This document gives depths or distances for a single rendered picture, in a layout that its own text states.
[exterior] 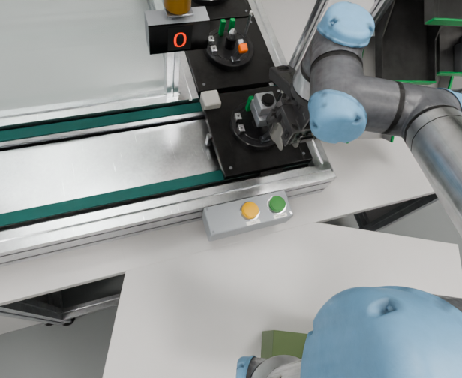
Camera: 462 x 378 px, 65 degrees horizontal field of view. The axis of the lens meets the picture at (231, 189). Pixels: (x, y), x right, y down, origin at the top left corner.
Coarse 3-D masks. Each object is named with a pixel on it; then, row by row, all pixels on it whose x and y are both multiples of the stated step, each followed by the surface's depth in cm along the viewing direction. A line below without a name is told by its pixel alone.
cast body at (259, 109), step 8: (256, 96) 84; (264, 96) 83; (272, 96) 83; (256, 104) 85; (264, 104) 83; (272, 104) 84; (256, 112) 86; (264, 112) 84; (256, 120) 87; (264, 120) 85
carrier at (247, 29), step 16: (224, 32) 103; (240, 32) 104; (256, 32) 107; (208, 48) 99; (224, 48) 100; (256, 48) 105; (192, 64) 99; (208, 64) 100; (224, 64) 98; (240, 64) 99; (256, 64) 103; (272, 64) 104; (208, 80) 98; (224, 80) 99; (240, 80) 99; (256, 80) 100
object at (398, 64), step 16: (400, 0) 78; (416, 0) 78; (384, 16) 74; (400, 16) 78; (416, 16) 79; (384, 32) 74; (400, 32) 78; (416, 32) 79; (432, 32) 78; (384, 48) 77; (400, 48) 78; (416, 48) 79; (432, 48) 78; (384, 64) 78; (400, 64) 78; (416, 64) 79; (432, 64) 78; (400, 80) 76; (416, 80) 77; (432, 80) 79
